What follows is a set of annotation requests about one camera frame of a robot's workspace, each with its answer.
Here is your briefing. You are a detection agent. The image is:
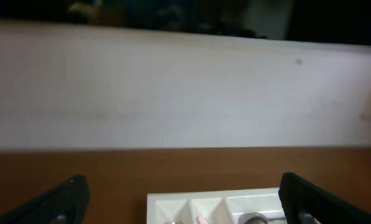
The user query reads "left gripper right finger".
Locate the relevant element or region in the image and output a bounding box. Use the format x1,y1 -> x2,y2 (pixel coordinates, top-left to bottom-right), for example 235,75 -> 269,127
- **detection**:
278,172 -> 371,224

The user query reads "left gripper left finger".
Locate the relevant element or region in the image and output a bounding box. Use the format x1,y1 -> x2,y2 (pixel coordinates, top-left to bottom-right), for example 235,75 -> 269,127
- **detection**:
0,175 -> 90,224

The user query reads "large steel spoon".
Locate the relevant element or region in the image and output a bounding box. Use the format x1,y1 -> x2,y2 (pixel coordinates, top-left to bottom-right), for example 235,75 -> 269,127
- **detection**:
238,212 -> 286,224

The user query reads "pink plastic knife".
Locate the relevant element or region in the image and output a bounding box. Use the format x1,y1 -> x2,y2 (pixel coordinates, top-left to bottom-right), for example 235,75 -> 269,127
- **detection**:
196,216 -> 208,224

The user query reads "white plastic cutlery tray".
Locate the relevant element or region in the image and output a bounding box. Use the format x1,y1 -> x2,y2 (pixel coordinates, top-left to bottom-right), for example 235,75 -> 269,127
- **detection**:
146,188 -> 287,224

